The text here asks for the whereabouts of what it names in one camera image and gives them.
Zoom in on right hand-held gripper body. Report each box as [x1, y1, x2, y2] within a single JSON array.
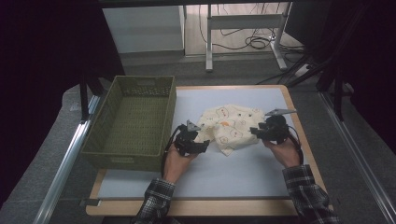
[[264, 107, 298, 145]]

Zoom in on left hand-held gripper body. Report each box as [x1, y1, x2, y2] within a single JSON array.
[[173, 119, 202, 157]]

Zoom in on cream patterned cloth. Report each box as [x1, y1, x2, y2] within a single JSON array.
[[195, 104, 265, 157]]

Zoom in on green woven plastic basket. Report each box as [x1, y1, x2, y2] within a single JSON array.
[[79, 75, 177, 173]]

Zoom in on person's right hand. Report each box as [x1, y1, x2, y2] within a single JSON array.
[[262, 136, 302, 170]]

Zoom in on person's left hand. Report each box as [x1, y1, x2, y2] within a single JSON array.
[[162, 146, 197, 185]]

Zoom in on white power strip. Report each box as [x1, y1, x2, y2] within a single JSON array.
[[293, 63, 313, 77]]

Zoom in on black tripod stand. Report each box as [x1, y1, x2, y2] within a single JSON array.
[[286, 46, 348, 122]]

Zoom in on dark curtain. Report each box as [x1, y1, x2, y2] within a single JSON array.
[[0, 0, 125, 206], [286, 0, 396, 150]]

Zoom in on white cabinet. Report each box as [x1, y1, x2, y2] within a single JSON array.
[[102, 6, 185, 54]]

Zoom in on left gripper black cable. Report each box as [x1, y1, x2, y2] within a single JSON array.
[[161, 125, 182, 175]]

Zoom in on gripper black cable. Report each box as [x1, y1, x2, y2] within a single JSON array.
[[161, 125, 182, 175], [288, 125, 304, 166]]

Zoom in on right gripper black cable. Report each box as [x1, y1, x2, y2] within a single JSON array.
[[288, 125, 304, 166]]

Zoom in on black floor cables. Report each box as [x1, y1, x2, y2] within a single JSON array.
[[199, 3, 307, 63]]

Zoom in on aluminium rail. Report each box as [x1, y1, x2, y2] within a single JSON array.
[[320, 91, 396, 223], [32, 94, 102, 224]]

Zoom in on white desk frame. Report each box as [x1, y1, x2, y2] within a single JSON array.
[[205, 2, 293, 73]]

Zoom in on grey table bracket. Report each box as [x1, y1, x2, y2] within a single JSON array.
[[78, 198, 102, 208]]

